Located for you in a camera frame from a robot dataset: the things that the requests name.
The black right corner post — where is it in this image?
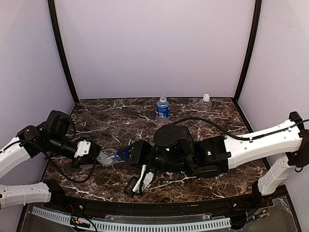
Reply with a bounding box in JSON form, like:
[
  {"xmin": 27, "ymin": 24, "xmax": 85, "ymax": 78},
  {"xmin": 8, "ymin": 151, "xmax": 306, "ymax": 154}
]
[{"xmin": 234, "ymin": 0, "xmax": 262, "ymax": 102}]

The small clear bottle white cap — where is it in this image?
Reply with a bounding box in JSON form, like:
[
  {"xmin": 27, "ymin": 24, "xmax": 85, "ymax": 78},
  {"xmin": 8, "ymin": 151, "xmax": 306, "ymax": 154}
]
[{"xmin": 199, "ymin": 93, "xmax": 212, "ymax": 109}]

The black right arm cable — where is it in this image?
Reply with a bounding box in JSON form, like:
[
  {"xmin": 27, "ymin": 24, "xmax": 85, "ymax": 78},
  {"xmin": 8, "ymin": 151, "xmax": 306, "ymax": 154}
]
[{"xmin": 173, "ymin": 116, "xmax": 309, "ymax": 142}]

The black corner post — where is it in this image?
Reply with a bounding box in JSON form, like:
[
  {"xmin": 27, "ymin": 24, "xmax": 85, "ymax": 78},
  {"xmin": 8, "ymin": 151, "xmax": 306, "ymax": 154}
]
[
  {"xmin": 47, "ymin": 0, "xmax": 79, "ymax": 104},
  {"xmin": 234, "ymin": 0, "xmax": 262, "ymax": 102}
]

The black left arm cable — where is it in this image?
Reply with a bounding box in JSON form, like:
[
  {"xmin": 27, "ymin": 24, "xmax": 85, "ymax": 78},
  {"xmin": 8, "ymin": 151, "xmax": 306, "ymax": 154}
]
[{"xmin": 44, "ymin": 118, "xmax": 96, "ymax": 184}]

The Pocari Sweat bottle blue label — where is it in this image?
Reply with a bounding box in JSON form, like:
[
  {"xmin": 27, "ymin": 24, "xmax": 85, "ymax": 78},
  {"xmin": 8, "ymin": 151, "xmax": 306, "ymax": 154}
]
[{"xmin": 155, "ymin": 95, "xmax": 170, "ymax": 129}]

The blue Pepsi bottle cap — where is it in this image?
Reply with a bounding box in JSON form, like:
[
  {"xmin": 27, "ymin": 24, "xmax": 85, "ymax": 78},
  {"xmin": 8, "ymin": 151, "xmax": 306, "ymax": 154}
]
[{"xmin": 115, "ymin": 151, "xmax": 130, "ymax": 162}]

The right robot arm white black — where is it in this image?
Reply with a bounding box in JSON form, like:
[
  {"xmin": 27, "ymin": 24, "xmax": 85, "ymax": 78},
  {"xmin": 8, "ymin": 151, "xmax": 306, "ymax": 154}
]
[{"xmin": 117, "ymin": 112, "xmax": 309, "ymax": 198}]

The black left corner post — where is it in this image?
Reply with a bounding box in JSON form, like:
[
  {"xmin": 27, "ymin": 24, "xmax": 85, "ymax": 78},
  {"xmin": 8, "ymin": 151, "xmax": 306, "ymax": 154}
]
[{"xmin": 47, "ymin": 0, "xmax": 79, "ymax": 104}]

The black table front rail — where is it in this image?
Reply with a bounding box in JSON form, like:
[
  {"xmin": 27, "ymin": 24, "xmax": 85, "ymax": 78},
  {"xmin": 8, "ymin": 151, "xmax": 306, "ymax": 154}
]
[{"xmin": 44, "ymin": 180, "xmax": 273, "ymax": 218}]

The grey slotted cable duct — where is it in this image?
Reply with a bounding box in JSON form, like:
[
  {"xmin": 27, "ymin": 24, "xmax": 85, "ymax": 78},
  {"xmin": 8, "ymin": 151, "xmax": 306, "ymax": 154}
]
[{"xmin": 31, "ymin": 207, "xmax": 231, "ymax": 232}]

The small circuit board with wires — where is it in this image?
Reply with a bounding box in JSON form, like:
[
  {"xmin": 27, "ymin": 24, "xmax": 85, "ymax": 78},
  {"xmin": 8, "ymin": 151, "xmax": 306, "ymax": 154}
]
[{"xmin": 69, "ymin": 216, "xmax": 92, "ymax": 230}]

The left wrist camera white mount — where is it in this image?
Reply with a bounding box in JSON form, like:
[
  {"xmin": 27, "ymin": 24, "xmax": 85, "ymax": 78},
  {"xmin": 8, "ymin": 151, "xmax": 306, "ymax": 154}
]
[{"xmin": 74, "ymin": 140, "xmax": 91, "ymax": 158}]

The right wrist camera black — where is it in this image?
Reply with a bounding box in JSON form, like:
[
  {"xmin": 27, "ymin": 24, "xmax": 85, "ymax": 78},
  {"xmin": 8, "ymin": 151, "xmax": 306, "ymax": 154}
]
[{"xmin": 124, "ymin": 165, "xmax": 157, "ymax": 198}]

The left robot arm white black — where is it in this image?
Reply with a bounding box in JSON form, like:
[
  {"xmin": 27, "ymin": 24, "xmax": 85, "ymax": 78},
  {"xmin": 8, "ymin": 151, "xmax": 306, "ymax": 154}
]
[{"xmin": 0, "ymin": 110, "xmax": 101, "ymax": 208}]

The Pepsi bottle blue label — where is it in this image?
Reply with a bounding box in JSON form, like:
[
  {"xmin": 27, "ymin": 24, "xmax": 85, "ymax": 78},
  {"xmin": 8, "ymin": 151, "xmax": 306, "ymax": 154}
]
[{"xmin": 97, "ymin": 148, "xmax": 120, "ymax": 167}]

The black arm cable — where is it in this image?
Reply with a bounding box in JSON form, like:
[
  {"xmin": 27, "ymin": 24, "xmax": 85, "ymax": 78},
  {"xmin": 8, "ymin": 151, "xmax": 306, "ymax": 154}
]
[
  {"xmin": 173, "ymin": 116, "xmax": 309, "ymax": 142},
  {"xmin": 44, "ymin": 118, "xmax": 96, "ymax": 184}
]

